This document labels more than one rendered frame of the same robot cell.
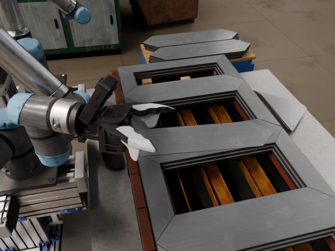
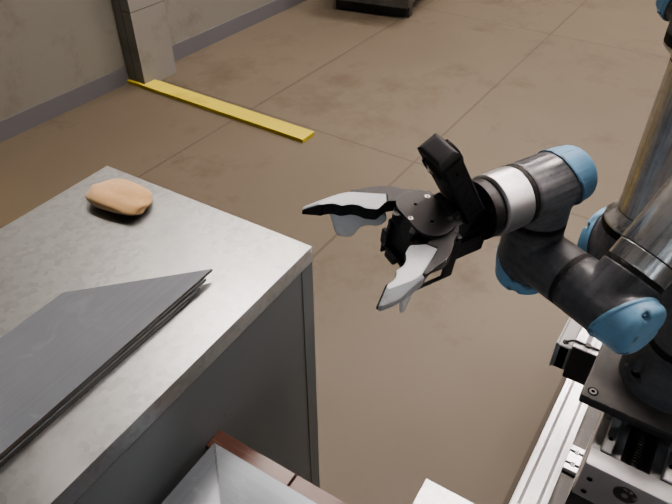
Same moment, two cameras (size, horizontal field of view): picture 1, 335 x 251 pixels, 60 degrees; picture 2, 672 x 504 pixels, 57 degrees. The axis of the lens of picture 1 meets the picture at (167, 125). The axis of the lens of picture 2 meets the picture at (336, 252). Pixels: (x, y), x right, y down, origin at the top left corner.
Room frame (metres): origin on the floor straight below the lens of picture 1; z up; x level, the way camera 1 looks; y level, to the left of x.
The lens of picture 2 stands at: (0.77, -0.33, 1.85)
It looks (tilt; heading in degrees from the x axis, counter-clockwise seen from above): 40 degrees down; 135
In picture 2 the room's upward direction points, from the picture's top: straight up
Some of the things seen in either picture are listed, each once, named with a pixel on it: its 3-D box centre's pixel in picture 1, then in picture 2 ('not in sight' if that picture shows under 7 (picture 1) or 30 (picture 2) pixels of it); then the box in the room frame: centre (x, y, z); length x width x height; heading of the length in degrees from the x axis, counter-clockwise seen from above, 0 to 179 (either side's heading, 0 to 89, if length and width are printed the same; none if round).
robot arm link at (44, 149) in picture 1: (54, 138); (537, 255); (0.53, 0.28, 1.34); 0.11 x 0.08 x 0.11; 166
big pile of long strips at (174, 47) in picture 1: (196, 46); not in sight; (2.06, -0.22, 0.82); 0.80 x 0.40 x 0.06; 104
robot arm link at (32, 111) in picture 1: (37, 112); (545, 185); (0.51, 0.29, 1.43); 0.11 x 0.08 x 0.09; 76
